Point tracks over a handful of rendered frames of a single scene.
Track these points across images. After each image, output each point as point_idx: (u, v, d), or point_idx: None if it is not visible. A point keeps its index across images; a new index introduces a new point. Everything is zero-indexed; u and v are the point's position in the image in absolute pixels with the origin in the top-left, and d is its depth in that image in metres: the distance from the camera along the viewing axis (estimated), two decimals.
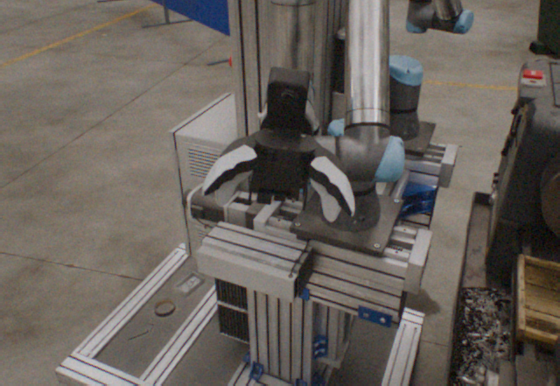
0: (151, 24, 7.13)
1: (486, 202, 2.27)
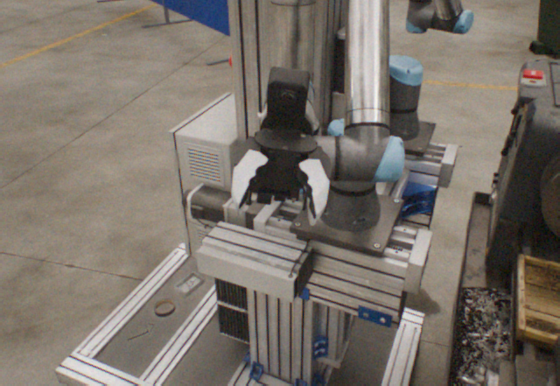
0: (151, 24, 7.13)
1: (486, 202, 2.27)
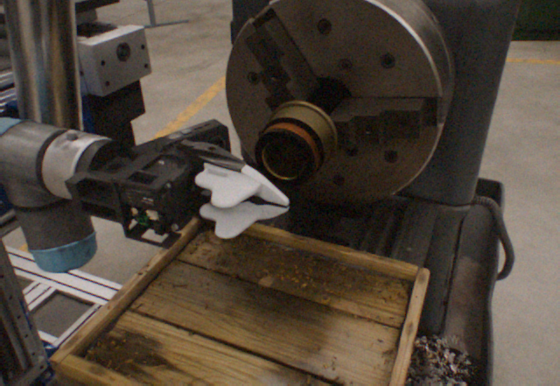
0: None
1: None
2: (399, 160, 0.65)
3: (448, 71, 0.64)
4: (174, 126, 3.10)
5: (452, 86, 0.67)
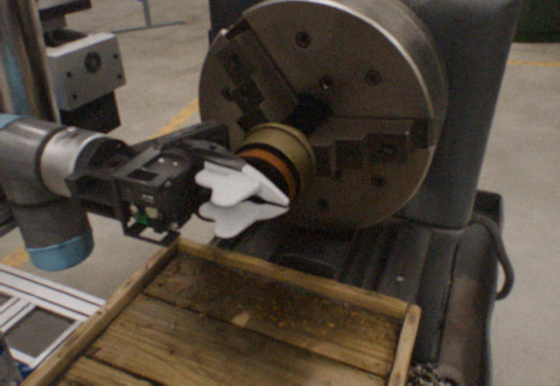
0: None
1: None
2: (387, 185, 0.59)
3: (440, 87, 0.58)
4: (167, 129, 3.04)
5: (445, 103, 0.61)
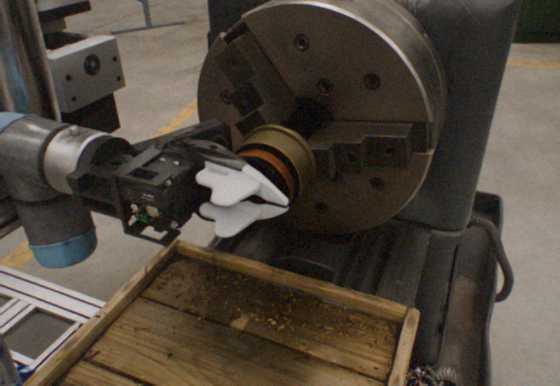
0: None
1: None
2: (386, 188, 0.59)
3: (439, 91, 0.58)
4: (167, 130, 3.04)
5: (444, 106, 0.61)
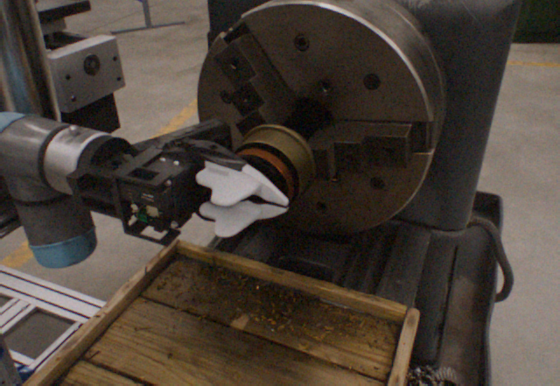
0: None
1: None
2: (386, 188, 0.59)
3: (439, 91, 0.58)
4: (167, 130, 3.04)
5: (444, 106, 0.61)
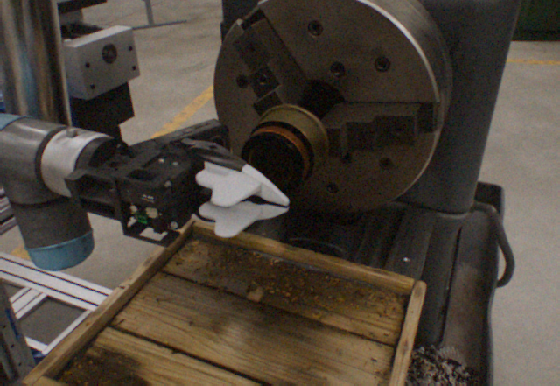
0: None
1: None
2: (394, 168, 0.62)
3: (445, 74, 0.61)
4: (171, 127, 3.07)
5: (450, 90, 0.65)
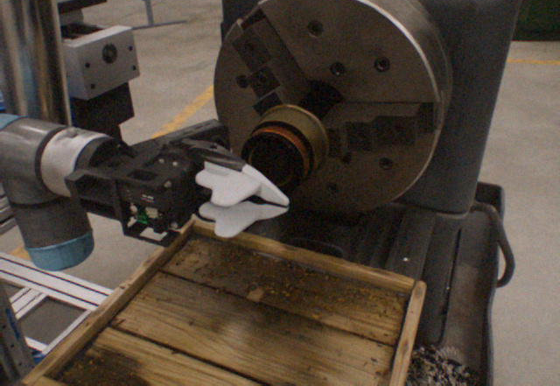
0: None
1: None
2: (395, 168, 0.62)
3: (445, 74, 0.61)
4: (171, 127, 3.07)
5: (450, 90, 0.65)
